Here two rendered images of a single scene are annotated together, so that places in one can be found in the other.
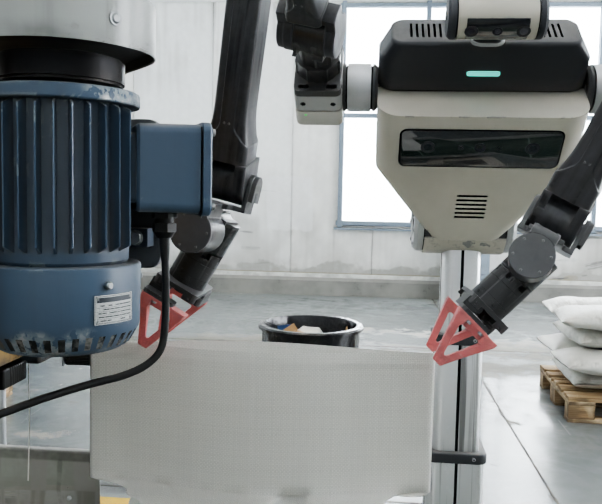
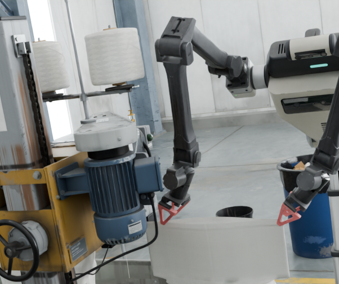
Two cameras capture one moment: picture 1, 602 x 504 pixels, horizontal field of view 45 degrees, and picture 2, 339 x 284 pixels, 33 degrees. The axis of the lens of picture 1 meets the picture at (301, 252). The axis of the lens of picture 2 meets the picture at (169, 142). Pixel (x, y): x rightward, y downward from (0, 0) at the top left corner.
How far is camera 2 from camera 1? 0.99 m
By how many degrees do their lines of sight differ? 20
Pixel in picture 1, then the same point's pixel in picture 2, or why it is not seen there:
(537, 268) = (307, 186)
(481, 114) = (318, 88)
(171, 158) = (146, 175)
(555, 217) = (322, 159)
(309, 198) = not seen: hidden behind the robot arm
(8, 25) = (88, 148)
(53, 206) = (110, 199)
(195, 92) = not seen: outside the picture
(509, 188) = not seen: outside the picture
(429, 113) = (292, 91)
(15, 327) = (106, 236)
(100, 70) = (118, 152)
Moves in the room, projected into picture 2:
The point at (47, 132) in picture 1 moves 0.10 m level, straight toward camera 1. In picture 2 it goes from (105, 176) to (102, 185)
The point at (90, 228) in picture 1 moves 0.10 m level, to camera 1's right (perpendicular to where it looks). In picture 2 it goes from (123, 204) to (156, 202)
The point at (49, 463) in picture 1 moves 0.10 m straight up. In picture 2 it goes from (145, 266) to (141, 244)
